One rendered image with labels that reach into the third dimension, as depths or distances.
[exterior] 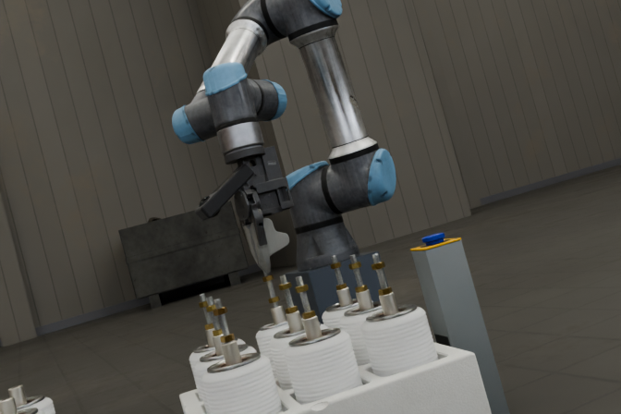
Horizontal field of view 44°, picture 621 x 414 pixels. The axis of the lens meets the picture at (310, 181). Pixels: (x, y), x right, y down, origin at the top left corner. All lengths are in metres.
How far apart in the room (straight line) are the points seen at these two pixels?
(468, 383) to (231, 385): 0.32
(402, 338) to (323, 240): 0.69
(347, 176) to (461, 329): 0.51
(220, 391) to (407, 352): 0.26
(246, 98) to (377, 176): 0.46
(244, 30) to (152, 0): 6.65
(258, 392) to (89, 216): 6.76
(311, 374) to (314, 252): 0.72
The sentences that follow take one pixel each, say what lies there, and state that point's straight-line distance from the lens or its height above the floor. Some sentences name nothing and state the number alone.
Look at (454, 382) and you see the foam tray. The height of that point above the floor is 0.15.
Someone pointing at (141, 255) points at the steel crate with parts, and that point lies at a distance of 6.77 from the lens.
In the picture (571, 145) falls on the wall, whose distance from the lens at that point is 10.18.
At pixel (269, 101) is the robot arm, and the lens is 1.39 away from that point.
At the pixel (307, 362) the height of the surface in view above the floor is 0.23.
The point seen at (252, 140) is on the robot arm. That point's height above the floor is 0.57.
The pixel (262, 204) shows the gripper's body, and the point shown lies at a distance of 1.30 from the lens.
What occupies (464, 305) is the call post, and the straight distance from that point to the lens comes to 1.34.
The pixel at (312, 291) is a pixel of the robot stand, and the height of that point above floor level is 0.26.
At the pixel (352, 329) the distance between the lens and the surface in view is 1.20.
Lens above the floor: 0.42
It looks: 2 degrees up
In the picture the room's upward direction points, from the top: 15 degrees counter-clockwise
